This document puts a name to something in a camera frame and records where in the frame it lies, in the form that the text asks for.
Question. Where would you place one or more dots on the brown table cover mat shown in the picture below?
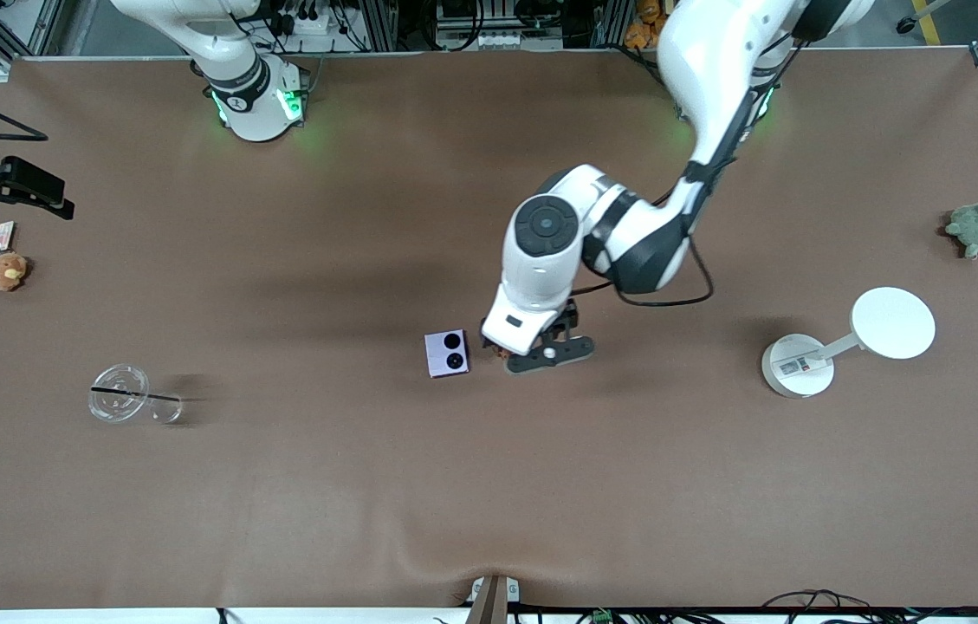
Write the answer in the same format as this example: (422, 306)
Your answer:
(324, 485)

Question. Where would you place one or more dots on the clear plastic cup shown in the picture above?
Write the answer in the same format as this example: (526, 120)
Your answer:
(112, 381)

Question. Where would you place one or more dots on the brown lion statue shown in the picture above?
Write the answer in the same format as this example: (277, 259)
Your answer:
(500, 353)

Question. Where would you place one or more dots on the white paper hang tag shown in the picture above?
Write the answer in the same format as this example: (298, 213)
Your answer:
(3, 236)

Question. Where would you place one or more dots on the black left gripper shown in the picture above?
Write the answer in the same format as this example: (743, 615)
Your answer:
(564, 318)

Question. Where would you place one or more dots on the white round desk lamp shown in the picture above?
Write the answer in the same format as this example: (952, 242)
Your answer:
(891, 322)

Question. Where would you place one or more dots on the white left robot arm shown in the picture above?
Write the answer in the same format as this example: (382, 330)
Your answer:
(536, 286)

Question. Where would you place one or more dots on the brown plush toy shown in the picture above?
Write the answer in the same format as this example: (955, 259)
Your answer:
(5, 273)

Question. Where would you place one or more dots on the orange plush toys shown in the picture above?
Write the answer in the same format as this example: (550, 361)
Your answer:
(646, 24)

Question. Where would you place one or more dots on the black drinking straw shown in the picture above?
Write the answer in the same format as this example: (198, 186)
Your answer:
(138, 396)

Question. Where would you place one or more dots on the lavender white flip phone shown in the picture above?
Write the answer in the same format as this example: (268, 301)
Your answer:
(445, 364)

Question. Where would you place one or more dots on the white power strip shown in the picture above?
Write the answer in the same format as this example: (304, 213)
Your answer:
(308, 22)

